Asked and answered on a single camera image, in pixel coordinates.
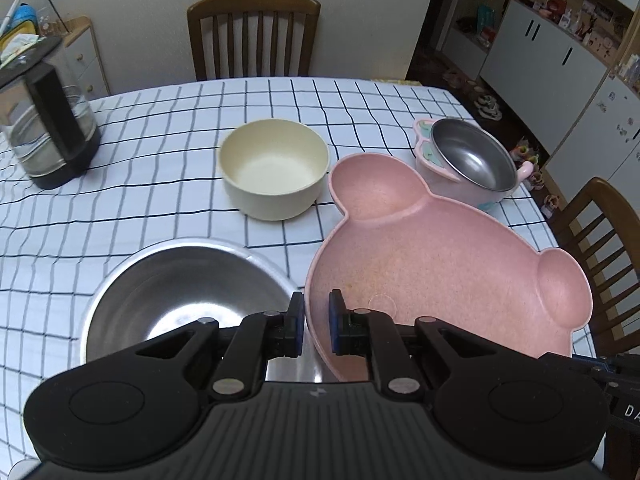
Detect wooden chair right side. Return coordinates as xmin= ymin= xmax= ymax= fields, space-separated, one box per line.
xmin=549 ymin=177 xmax=639 ymax=358

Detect large stainless steel bowl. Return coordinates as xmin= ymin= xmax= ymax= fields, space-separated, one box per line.
xmin=79 ymin=238 xmax=297 ymax=364

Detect cream round bowl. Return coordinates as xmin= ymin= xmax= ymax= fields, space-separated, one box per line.
xmin=218 ymin=118 xmax=331 ymax=221

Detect glass kettle black handle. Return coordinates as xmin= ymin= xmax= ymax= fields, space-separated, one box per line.
xmin=1 ymin=37 xmax=101 ymax=190

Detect pink mouse-shaped plate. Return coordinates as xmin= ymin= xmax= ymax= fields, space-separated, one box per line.
xmin=305 ymin=153 xmax=592 ymax=382

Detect white black grid tablecloth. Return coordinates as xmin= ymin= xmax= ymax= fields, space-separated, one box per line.
xmin=1 ymin=77 xmax=559 ymax=471

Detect colourful kids sneakers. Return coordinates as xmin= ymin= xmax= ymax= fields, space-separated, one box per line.
xmin=508 ymin=136 xmax=561 ymax=219

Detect wooden chair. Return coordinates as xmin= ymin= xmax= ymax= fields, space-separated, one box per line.
xmin=549 ymin=177 xmax=639 ymax=358
xmin=186 ymin=0 xmax=321 ymax=81

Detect white wall cupboard unit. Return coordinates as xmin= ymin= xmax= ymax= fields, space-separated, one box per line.
xmin=439 ymin=0 xmax=640 ymax=221

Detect wooden chair far side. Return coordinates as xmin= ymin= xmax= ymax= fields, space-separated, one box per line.
xmin=186 ymin=0 xmax=321 ymax=81

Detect pink steel-lined kids bowl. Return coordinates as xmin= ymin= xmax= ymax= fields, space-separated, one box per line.
xmin=413 ymin=118 xmax=534 ymax=212

